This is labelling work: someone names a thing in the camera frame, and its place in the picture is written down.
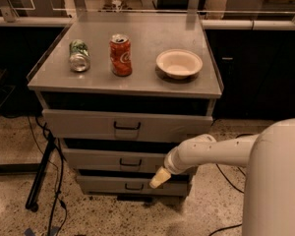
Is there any green soda can lying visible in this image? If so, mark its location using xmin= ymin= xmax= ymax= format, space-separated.
xmin=69 ymin=39 xmax=90 ymax=72

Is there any grey top drawer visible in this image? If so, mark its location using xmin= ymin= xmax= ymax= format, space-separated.
xmin=42 ymin=109 xmax=212 ymax=143

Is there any grey drawer cabinet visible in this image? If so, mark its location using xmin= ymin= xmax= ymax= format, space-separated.
xmin=29 ymin=13 xmax=222 ymax=185

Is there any white paper bowl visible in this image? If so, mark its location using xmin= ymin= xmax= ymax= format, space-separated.
xmin=156 ymin=49 xmax=203 ymax=80

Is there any black stand leg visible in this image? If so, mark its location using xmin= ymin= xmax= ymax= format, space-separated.
xmin=26 ymin=134 xmax=54 ymax=212

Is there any grey drawer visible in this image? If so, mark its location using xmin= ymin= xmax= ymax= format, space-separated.
xmin=77 ymin=175 xmax=191 ymax=197
xmin=63 ymin=148 xmax=165 ymax=173
xmin=42 ymin=109 xmax=212 ymax=143

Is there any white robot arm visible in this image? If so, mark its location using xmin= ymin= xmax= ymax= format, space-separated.
xmin=149 ymin=118 xmax=295 ymax=236

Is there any black floor cable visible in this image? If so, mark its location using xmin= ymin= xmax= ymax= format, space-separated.
xmin=207 ymin=133 xmax=254 ymax=236

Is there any red cola can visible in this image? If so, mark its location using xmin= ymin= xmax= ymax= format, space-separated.
xmin=109 ymin=33 xmax=132 ymax=77

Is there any clear plastic bottle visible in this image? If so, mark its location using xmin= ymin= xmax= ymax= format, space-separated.
xmin=112 ymin=0 xmax=122 ymax=11

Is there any black cable bundle left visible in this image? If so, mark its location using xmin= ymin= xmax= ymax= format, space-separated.
xmin=27 ymin=115 xmax=69 ymax=236

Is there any grey bottom drawer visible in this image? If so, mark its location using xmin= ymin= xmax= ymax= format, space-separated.
xmin=77 ymin=175 xmax=191 ymax=197

